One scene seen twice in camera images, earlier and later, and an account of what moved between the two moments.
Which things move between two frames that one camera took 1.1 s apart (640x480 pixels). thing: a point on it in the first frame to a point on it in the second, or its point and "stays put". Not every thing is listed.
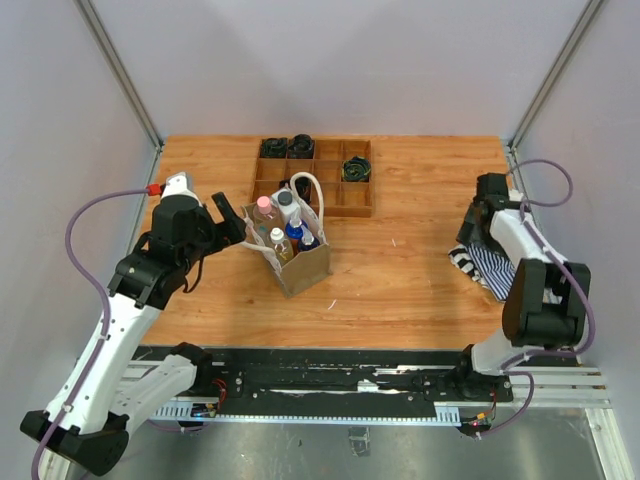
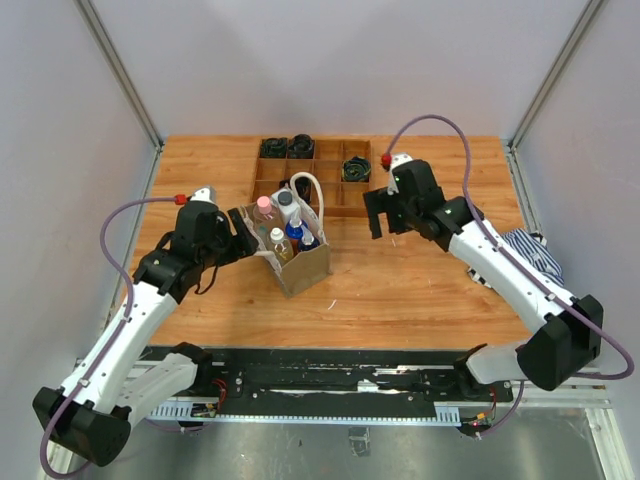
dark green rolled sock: (356, 169) stays put
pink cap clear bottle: (266, 215) stays put
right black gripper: (468, 232) to (380, 201)
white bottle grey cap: (286, 205) stays put
